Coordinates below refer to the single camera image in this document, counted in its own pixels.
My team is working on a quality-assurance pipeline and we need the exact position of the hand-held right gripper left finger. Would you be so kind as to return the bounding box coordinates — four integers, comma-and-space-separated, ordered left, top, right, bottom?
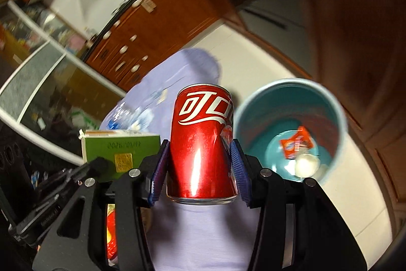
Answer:
32, 139, 170, 271

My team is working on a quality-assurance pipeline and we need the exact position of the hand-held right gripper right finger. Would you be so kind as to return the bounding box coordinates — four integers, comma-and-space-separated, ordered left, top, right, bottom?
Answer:
230, 138, 365, 271

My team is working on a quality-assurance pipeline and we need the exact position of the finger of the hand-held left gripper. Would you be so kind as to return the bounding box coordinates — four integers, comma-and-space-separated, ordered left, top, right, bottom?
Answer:
63, 157, 110, 187

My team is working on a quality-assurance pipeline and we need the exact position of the green carton box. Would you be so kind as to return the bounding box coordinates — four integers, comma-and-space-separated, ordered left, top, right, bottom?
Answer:
79, 129, 161, 183

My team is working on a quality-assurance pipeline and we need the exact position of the red soda can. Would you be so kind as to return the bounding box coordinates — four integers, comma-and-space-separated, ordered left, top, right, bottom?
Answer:
166, 84, 239, 205

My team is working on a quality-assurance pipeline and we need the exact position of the teal waste bin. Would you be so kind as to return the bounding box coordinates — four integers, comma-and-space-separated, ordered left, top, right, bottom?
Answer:
233, 78, 349, 187

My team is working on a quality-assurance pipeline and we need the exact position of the red snack packet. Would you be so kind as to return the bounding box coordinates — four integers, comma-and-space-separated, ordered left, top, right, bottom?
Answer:
106, 204, 119, 268

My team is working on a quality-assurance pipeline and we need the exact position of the green white bag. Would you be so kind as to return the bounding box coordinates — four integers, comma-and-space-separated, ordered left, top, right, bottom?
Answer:
68, 109, 102, 132

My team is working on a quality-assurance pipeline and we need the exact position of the clear plastic water bottle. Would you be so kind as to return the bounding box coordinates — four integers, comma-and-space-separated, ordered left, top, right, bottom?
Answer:
106, 90, 165, 132

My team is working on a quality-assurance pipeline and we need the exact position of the orange snack wrapper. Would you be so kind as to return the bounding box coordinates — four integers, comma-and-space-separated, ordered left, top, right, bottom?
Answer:
280, 126, 314, 160

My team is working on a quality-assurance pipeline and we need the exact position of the white crumpled tissue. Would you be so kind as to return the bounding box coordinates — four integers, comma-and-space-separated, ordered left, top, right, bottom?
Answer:
294, 153, 329, 178

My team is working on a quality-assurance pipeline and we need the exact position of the lilac floral tablecloth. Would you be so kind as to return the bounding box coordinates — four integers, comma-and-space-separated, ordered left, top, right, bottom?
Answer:
100, 48, 264, 271

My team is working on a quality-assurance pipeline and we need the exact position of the glass sliding door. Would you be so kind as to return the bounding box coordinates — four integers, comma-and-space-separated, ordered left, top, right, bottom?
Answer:
0, 0, 127, 164

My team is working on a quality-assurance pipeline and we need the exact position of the grey appliance door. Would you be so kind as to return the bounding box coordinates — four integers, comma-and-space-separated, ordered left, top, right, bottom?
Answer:
238, 1, 307, 41

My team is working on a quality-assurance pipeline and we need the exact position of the wooden drawer cabinet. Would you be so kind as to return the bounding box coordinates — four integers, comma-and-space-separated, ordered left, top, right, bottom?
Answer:
82, 0, 242, 94

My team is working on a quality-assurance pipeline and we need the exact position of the brown wooden door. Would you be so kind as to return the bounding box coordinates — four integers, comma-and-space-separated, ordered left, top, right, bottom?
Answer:
282, 0, 406, 259

